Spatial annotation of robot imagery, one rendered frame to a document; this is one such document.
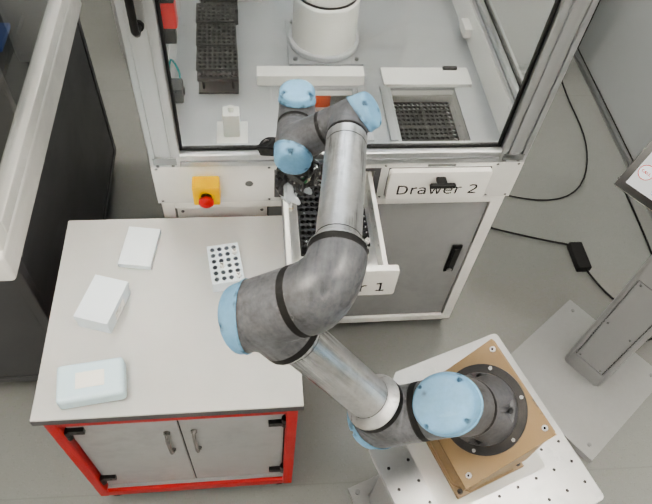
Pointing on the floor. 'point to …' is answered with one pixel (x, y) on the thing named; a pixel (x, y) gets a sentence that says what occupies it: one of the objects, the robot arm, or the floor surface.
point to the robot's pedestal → (363, 492)
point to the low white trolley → (170, 365)
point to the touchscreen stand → (596, 361)
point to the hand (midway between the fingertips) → (289, 196)
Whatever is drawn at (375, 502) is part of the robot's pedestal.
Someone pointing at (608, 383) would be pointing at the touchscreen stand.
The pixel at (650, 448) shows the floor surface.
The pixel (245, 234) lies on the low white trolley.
